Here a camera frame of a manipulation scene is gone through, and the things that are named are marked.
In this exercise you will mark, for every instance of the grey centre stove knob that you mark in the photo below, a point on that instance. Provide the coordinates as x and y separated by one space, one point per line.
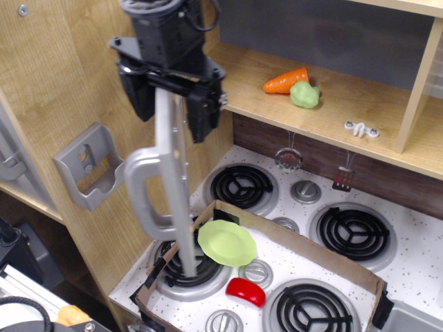
257 272

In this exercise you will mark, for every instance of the back left stove burner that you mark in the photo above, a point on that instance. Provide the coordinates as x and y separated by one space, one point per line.
246 186

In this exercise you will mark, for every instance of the grey wall phone holder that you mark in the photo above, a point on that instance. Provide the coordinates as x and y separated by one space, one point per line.
83 155

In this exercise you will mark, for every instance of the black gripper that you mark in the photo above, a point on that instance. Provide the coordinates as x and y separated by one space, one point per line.
167 52

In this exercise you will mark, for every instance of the grey front stove knob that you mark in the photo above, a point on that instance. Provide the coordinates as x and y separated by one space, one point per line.
224 321

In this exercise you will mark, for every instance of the light green toy plate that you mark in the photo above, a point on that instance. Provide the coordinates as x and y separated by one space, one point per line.
227 243

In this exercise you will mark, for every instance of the orange toy carrot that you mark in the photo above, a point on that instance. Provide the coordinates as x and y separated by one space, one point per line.
282 84

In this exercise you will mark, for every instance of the grey toy sink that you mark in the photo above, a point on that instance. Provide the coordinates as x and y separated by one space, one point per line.
401 317

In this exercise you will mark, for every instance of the brown cardboard frame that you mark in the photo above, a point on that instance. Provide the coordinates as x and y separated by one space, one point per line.
290 255

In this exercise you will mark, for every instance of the front right stove burner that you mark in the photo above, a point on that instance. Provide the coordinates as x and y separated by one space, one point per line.
309 305

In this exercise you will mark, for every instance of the stove burner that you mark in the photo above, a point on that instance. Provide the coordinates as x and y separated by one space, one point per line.
246 186
357 232
210 277
309 305

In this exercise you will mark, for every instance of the grey cabinet door handle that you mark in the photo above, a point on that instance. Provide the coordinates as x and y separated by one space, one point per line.
12 165

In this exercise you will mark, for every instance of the white door latch clip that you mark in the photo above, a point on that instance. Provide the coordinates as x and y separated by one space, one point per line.
359 129

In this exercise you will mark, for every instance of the grey toy microwave door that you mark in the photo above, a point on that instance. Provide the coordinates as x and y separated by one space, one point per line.
166 160

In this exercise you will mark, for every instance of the back right stove burner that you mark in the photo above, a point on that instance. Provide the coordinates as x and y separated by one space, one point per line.
357 232

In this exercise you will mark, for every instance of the red toy cheese wheel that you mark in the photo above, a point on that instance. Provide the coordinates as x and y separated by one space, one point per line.
247 291

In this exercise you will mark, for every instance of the front left stove burner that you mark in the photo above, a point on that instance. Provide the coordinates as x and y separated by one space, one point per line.
210 277

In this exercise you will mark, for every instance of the small grey stove knob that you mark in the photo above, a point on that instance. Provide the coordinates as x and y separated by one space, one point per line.
286 223

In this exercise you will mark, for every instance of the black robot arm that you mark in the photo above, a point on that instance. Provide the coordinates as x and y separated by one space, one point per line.
155 5

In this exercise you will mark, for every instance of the black box on floor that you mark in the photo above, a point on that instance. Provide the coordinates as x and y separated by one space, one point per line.
23 249

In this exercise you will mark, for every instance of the hanging toy spatula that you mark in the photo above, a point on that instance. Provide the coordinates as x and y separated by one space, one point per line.
345 175

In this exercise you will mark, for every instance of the hanging toy strainer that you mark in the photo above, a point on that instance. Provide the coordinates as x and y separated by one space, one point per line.
288 159

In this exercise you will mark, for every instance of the green toy lettuce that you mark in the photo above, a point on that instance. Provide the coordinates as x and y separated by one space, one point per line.
304 95

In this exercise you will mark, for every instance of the grey back stove knob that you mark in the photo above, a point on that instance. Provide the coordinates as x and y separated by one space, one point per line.
305 192

